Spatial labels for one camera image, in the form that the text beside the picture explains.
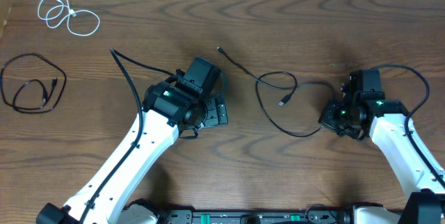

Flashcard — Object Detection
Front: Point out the black usb cable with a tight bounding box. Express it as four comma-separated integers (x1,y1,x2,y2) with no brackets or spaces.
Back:
216,46,340,138

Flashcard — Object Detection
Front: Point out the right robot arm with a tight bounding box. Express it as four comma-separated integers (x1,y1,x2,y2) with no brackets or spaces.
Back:
319,67,444,223

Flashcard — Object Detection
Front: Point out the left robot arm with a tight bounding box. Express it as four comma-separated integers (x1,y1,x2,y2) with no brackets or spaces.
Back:
36,58,228,224

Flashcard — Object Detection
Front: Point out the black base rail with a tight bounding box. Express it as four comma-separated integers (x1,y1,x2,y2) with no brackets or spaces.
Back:
118,199,411,224

